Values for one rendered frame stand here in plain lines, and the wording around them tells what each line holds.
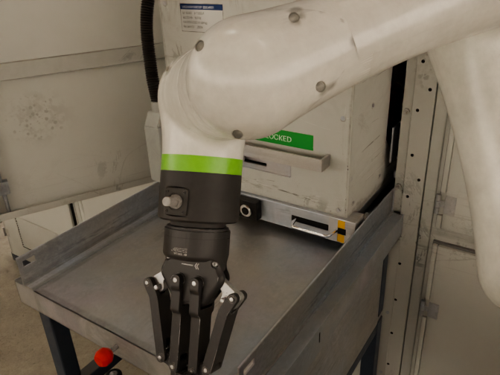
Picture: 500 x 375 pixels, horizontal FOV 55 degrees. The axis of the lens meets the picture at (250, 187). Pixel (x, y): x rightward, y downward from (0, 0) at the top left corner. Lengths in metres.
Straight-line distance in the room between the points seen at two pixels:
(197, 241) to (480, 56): 0.47
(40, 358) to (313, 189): 1.51
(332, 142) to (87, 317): 0.60
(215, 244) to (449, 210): 0.78
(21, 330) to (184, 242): 1.95
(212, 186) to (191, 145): 0.05
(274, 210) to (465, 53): 0.59
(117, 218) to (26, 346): 1.20
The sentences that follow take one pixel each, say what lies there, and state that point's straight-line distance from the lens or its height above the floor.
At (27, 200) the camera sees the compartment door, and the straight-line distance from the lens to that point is 1.46.
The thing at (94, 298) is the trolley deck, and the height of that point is 0.85.
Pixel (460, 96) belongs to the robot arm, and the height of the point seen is 1.26.
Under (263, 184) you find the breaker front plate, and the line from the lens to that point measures 1.15.
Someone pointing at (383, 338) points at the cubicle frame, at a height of 0.43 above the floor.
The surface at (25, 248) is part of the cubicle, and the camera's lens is 2.73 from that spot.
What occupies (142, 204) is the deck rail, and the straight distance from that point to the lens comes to 1.29.
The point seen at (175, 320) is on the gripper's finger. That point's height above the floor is 1.09.
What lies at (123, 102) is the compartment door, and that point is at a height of 1.09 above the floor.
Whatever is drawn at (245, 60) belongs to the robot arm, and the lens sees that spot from 0.39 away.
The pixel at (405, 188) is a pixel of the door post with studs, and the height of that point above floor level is 0.92.
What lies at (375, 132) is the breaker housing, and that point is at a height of 1.08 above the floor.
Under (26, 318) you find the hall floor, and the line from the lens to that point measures 2.49.
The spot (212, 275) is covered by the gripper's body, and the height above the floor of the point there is 1.14.
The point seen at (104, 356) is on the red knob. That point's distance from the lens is 0.93.
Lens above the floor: 1.46
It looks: 26 degrees down
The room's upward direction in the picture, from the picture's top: 3 degrees counter-clockwise
